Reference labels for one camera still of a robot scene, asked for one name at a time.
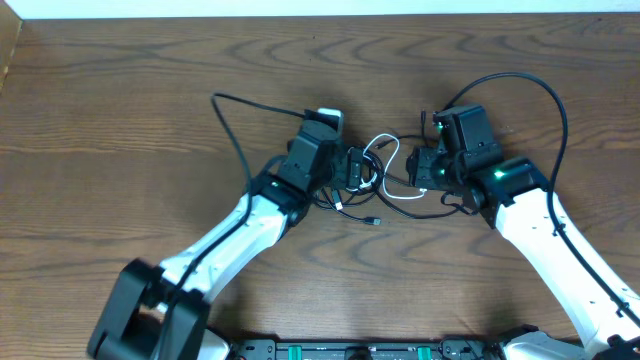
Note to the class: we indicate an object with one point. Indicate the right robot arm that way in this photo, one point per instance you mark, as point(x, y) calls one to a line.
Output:
point(516, 199)

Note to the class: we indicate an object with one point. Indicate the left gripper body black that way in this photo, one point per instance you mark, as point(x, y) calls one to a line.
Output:
point(355, 167)

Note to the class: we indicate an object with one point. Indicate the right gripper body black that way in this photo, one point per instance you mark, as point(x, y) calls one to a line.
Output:
point(415, 167)

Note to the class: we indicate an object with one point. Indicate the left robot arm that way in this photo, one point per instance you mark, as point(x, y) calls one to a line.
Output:
point(161, 311)

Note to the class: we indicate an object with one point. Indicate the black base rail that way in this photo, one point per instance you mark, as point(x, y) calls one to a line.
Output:
point(447, 349)

